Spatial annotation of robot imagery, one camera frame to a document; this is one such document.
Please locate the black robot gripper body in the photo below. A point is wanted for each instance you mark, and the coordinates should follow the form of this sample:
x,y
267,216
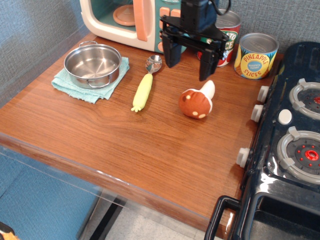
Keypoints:
x,y
195,27

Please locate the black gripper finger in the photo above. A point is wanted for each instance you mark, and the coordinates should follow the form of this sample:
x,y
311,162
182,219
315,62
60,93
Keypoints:
x,y
171,50
208,62

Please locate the brown plush toy mushroom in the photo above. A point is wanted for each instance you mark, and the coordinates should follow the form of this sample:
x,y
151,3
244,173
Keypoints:
x,y
197,103

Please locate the tomato sauce can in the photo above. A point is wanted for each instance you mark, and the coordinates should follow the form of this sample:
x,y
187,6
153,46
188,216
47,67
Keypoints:
x,y
229,23

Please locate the teal toy microwave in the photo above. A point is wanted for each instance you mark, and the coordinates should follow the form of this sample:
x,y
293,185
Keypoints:
x,y
136,23

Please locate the pineapple slices can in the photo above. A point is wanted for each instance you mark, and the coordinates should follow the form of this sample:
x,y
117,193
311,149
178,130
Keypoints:
x,y
255,55

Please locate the white stove knob top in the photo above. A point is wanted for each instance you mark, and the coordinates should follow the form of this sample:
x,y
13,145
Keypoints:
x,y
263,93

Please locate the white stove knob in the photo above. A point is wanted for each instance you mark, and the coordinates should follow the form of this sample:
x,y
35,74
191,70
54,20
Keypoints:
x,y
263,93
242,157
256,113

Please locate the white stove knob middle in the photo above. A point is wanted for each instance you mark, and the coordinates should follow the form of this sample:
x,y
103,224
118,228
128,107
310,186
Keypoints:
x,y
256,113

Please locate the stainless steel pot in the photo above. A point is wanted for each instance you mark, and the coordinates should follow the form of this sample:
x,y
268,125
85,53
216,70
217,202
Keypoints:
x,y
93,65

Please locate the white round stove button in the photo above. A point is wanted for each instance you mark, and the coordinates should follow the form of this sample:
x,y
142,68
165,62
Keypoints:
x,y
284,117

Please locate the white stove knob bottom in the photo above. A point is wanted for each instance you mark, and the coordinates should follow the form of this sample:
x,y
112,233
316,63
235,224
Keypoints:
x,y
242,157

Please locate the grey upper stove burner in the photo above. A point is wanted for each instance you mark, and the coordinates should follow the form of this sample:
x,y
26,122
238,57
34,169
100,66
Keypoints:
x,y
305,98

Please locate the grey stove burner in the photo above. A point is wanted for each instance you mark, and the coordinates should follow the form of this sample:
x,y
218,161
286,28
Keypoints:
x,y
298,152
305,98

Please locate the teal folded cloth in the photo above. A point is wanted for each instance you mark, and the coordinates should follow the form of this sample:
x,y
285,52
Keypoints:
x,y
63,82

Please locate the grey lower stove burner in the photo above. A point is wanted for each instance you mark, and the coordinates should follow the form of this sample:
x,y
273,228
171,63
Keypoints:
x,y
298,152

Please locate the black toy stove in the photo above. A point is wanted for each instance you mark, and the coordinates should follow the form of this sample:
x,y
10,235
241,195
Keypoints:
x,y
280,187

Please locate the orange object at corner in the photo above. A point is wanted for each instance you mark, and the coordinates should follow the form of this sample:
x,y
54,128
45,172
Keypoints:
x,y
7,233

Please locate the spoon with yellow-green handle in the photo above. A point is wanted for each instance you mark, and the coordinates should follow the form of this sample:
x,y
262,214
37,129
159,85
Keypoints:
x,y
152,65

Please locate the black stove oven handle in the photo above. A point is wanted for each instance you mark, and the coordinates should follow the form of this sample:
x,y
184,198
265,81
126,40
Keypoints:
x,y
224,202

